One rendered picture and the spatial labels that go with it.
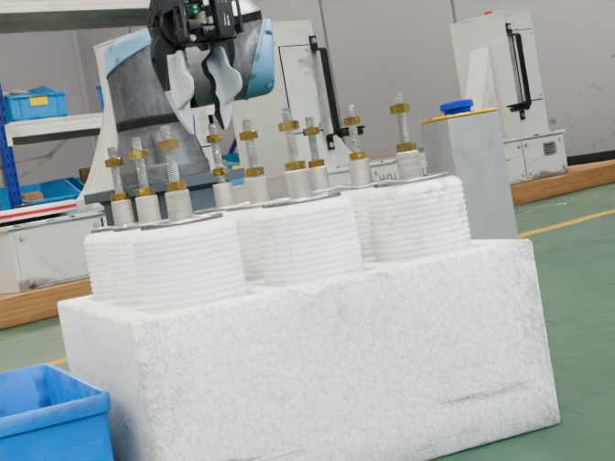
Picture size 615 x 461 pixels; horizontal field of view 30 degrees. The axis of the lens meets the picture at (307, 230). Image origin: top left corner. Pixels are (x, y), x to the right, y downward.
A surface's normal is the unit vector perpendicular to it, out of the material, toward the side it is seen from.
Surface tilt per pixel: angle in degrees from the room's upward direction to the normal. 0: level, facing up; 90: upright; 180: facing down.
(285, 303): 90
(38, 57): 90
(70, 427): 92
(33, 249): 90
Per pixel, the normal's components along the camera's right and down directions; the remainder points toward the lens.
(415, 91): -0.72, 0.16
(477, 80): -0.73, -0.25
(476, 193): 0.37, -0.01
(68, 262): 0.67, -0.07
